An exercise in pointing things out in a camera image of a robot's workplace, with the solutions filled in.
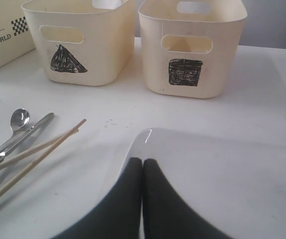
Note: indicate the wooden chopstick right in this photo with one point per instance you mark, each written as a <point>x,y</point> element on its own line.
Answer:
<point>34,163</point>

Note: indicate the cream bin with circle mark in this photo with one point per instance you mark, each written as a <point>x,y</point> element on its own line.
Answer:
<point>15,37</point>

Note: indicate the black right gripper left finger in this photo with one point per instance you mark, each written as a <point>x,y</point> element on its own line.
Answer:
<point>118,214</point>

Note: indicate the steel table knife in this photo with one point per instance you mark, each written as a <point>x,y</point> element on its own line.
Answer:
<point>21,138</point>

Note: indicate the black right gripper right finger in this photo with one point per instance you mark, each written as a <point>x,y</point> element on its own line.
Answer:
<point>166,215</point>

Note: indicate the cream bin with square mark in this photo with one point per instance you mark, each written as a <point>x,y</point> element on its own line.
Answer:
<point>189,54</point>

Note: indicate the white square plate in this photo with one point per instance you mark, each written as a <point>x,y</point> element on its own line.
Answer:
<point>238,186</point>

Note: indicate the cream bin with triangle mark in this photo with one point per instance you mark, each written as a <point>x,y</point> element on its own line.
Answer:
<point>79,43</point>

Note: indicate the steel spoon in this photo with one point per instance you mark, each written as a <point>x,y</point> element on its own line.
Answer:
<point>18,123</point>

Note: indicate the white backdrop curtain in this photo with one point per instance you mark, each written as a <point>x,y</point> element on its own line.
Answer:
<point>265,25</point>

